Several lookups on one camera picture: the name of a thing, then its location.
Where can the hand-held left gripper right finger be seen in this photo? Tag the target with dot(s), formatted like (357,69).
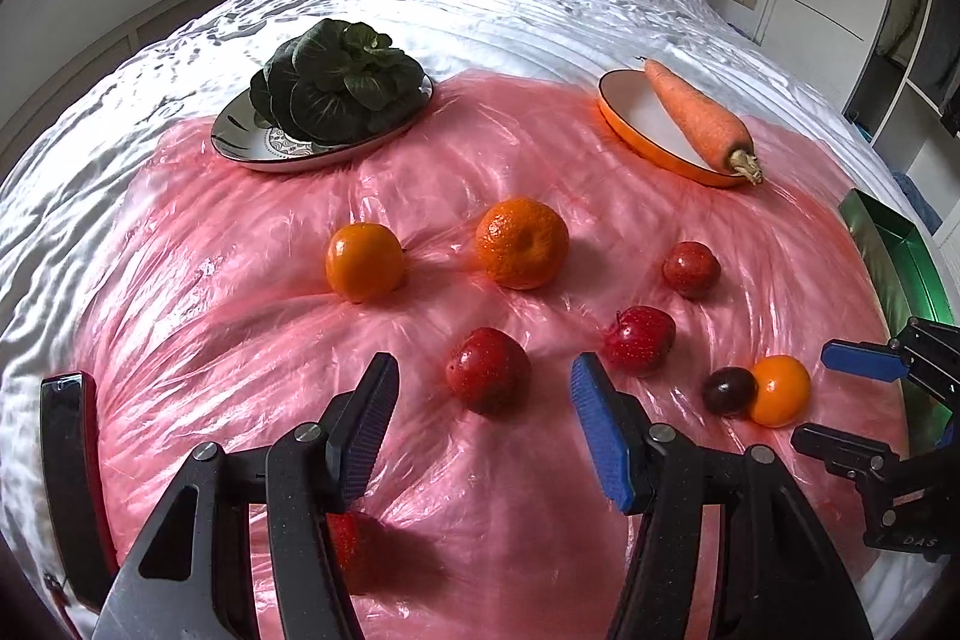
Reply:
(600,434)

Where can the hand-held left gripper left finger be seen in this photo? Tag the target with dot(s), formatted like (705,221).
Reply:
(367,434)

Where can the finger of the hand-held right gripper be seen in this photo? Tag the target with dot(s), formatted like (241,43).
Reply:
(862,360)
(840,449)

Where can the small smooth orange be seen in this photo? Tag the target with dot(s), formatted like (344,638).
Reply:
(781,391)

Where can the red apple with stem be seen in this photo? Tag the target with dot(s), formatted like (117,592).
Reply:
(637,340)

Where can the green metal tray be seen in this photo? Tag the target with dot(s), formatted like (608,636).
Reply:
(896,257)

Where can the small red fruit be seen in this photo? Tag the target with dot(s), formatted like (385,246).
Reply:
(360,546)

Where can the dark purple plum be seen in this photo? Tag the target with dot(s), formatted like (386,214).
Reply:
(726,391)

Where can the large red apple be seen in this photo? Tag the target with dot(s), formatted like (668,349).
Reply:
(487,370)

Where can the small red apple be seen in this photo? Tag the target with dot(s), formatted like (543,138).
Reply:
(690,270)

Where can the large textured orange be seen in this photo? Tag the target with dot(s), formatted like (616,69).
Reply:
(521,242)

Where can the blue towel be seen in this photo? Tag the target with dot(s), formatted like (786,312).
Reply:
(919,201)

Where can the white open shelf unit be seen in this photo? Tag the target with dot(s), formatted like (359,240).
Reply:
(911,85)

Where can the pink plastic sheet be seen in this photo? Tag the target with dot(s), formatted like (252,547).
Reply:
(465,160)

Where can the orange carrot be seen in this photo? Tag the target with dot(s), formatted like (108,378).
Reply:
(697,115)

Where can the red metal tray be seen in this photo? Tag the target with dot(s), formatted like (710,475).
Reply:
(71,460)

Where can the patterned ceramic plate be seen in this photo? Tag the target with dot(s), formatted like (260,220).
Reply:
(247,141)

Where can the orange rimmed white dish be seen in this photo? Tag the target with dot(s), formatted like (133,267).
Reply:
(645,115)

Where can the dark green bok choy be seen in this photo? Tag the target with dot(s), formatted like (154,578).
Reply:
(337,78)

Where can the white bed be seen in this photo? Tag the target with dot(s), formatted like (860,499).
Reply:
(487,3)

